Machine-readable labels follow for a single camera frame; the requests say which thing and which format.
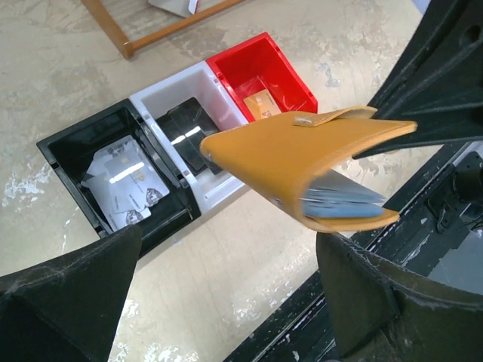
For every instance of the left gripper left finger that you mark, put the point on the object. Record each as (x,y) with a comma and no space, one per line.
(68,308)

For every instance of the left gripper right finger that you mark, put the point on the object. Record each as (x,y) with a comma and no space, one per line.
(380,311)

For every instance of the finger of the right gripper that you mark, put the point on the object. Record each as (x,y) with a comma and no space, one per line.
(437,81)

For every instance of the orange leather card holder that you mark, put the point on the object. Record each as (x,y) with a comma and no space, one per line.
(278,157)

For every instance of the white cards in bin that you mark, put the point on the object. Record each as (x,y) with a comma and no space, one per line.
(124,183)

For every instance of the orange card in bin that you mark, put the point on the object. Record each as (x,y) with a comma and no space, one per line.
(262,105)

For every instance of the black cards in bin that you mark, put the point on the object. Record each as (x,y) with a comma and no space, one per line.
(185,126)

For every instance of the black plastic bin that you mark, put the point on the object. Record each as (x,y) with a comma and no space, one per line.
(71,151)

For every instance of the red plastic bin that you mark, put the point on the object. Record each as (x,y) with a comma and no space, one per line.
(256,65)

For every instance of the white plastic bin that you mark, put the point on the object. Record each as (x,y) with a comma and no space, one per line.
(197,81)

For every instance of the wooden shelf rack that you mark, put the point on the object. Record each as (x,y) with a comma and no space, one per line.
(134,25)

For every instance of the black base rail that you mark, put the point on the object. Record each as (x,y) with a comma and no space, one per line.
(439,236)

